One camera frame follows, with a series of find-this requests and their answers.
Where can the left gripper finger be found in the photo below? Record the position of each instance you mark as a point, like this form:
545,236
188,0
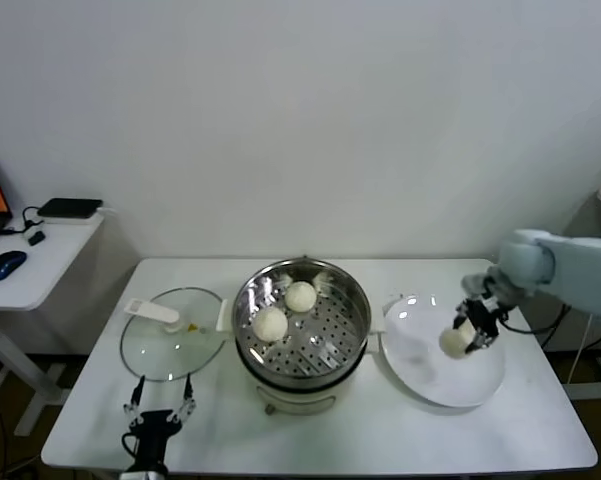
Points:
136,400
186,400

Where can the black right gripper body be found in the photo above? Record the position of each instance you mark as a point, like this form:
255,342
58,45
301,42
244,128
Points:
487,315

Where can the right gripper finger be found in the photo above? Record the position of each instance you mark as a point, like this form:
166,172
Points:
464,312
482,340

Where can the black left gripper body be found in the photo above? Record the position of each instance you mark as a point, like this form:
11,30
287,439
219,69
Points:
152,430

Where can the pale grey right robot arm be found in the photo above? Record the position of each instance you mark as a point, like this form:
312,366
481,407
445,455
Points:
575,275

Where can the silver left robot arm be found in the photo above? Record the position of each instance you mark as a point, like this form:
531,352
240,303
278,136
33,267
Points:
145,475

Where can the stainless steel steamer basket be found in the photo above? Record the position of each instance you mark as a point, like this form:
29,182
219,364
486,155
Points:
320,345

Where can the white round plate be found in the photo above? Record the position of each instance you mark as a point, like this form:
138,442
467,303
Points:
410,360

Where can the white electric cooking pot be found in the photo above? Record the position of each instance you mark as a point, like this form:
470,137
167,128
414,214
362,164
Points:
300,398

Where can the white side desk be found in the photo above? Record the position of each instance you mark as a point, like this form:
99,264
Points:
40,272

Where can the blue computer mouse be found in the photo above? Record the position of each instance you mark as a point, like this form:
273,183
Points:
6,264

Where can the small black adapter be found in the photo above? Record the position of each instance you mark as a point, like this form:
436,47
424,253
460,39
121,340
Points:
36,238

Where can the flat black box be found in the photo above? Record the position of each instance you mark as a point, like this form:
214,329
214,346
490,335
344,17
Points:
70,207

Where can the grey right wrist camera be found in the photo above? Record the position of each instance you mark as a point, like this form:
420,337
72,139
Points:
474,284

